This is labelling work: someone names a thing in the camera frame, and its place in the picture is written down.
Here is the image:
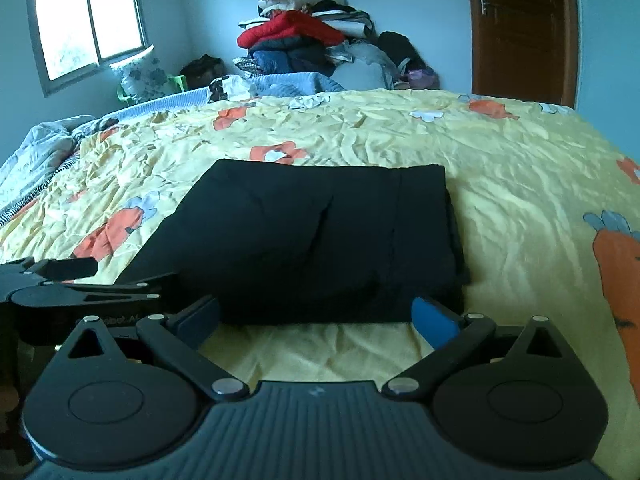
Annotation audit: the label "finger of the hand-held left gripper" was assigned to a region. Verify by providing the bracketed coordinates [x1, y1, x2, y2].
[0, 256, 99, 288]
[42, 272, 180, 297]

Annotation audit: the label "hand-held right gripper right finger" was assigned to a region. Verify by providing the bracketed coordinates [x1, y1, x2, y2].
[382, 296, 568, 402]

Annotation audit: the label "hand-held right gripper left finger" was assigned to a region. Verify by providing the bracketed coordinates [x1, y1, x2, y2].
[60, 295, 250, 402]

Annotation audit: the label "black pants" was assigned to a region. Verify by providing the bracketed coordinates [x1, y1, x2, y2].
[116, 158, 471, 326]

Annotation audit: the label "yellow floral bedsheet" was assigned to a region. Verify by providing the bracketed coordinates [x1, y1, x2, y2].
[0, 89, 640, 480]

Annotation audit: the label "floral pillow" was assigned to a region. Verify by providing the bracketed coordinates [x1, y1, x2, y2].
[110, 45, 171, 106]

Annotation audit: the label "green plastic stool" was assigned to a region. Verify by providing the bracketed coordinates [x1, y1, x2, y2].
[116, 74, 188, 107]

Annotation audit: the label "dark bag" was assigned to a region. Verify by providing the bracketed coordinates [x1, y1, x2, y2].
[179, 54, 227, 88]

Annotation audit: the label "purple bag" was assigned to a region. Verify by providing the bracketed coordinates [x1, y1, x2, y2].
[407, 67, 441, 90]

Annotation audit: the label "pile of clothes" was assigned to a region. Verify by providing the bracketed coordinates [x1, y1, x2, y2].
[234, 0, 401, 92]

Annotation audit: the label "brown wooden door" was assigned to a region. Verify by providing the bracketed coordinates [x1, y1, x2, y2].
[465, 0, 581, 110]

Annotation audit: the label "red padded jacket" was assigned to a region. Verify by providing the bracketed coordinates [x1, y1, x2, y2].
[237, 10, 347, 51]

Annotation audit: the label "window with grey frame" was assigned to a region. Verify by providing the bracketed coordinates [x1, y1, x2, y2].
[25, 0, 151, 98]

